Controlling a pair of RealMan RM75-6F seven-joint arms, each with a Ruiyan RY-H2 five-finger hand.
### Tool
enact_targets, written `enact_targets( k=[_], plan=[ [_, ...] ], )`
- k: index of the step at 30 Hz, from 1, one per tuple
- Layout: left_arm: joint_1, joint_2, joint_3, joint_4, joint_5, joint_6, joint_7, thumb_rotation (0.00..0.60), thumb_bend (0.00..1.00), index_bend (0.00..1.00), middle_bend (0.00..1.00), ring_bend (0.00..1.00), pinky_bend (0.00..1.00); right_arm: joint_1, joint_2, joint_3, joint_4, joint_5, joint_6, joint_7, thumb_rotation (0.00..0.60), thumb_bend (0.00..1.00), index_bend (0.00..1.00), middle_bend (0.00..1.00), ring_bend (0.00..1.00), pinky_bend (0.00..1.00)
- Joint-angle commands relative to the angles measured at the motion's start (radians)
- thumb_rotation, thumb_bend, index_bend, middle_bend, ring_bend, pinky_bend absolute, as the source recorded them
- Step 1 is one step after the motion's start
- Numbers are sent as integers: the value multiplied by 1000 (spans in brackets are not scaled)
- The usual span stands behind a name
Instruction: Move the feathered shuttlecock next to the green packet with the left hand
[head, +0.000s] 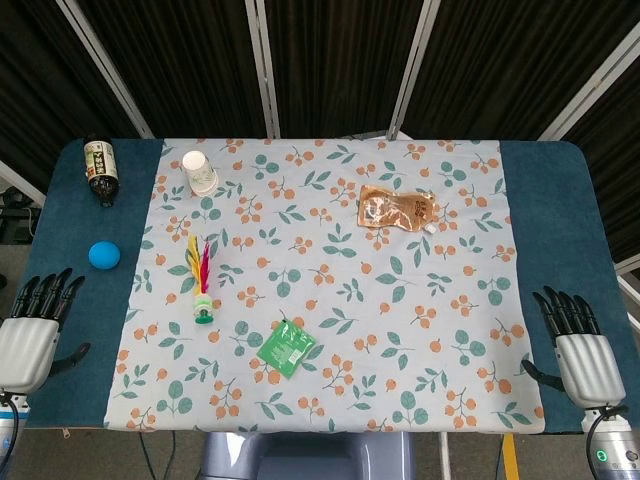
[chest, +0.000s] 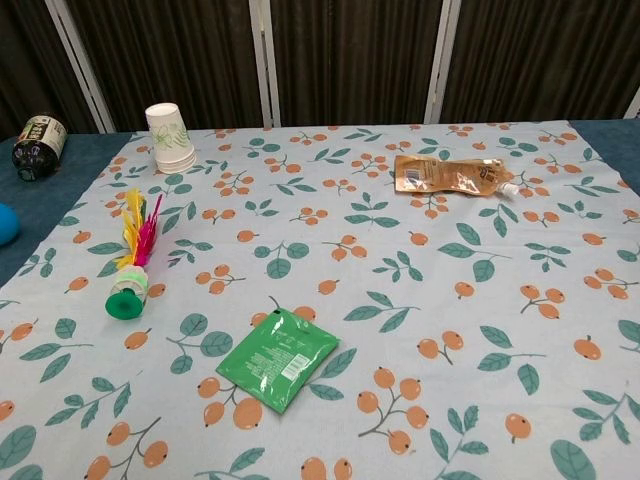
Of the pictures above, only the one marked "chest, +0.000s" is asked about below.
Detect colourful toy with ring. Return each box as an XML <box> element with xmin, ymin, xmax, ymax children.
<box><xmin>103</xmin><ymin>187</ymin><xmax>165</xmax><ymax>322</ymax></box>

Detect floral tablecloth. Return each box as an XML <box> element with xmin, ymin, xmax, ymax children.
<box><xmin>0</xmin><ymin>119</ymin><xmax>640</xmax><ymax>480</ymax></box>

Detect blue ball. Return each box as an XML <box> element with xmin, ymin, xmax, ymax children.
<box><xmin>0</xmin><ymin>202</ymin><xmax>20</xmax><ymax>247</ymax></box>

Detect green foil sachet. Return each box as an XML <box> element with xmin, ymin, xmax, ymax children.
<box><xmin>215</xmin><ymin>309</ymin><xmax>342</xmax><ymax>415</ymax></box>

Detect brown spout pouch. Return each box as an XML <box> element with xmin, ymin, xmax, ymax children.
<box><xmin>393</xmin><ymin>153</ymin><xmax>521</xmax><ymax>200</ymax></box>

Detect white paper cup leaf print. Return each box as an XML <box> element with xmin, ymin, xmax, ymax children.
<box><xmin>144</xmin><ymin>102</ymin><xmax>198</xmax><ymax>175</ymax></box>

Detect dark folding screen white frames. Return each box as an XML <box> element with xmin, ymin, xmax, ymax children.
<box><xmin>0</xmin><ymin>0</ymin><xmax>640</xmax><ymax>137</ymax></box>

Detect dark glass bottle with label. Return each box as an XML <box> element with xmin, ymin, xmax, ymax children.
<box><xmin>10</xmin><ymin>113</ymin><xmax>69</xmax><ymax>183</ymax></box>

